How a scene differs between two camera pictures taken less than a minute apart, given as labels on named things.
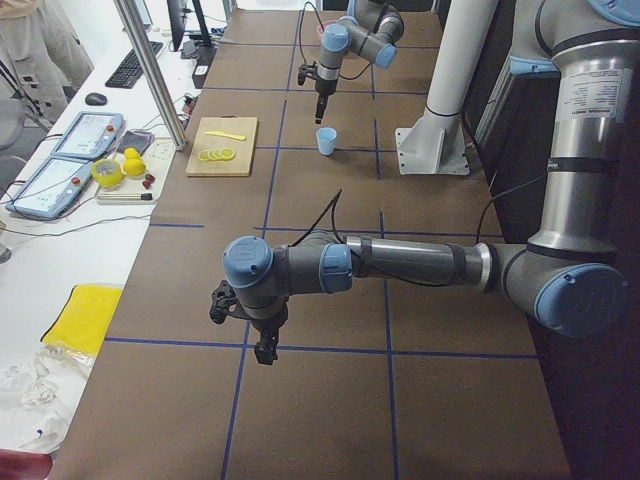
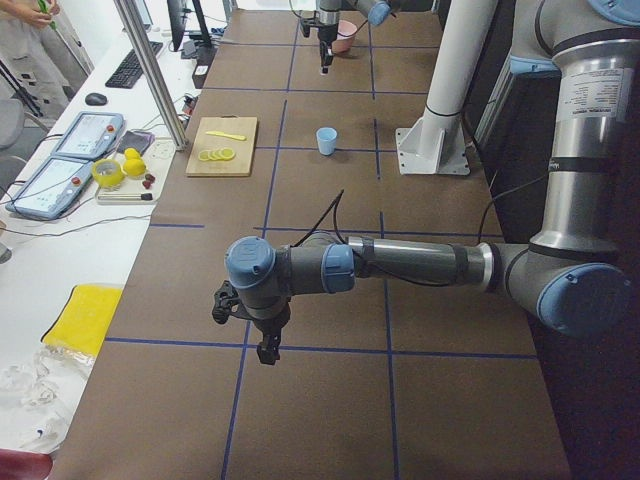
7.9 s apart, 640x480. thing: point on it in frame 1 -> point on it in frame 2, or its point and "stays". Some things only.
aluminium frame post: (152, 75) stays
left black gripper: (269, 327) stays
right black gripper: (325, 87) -> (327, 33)
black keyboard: (130, 70) stays
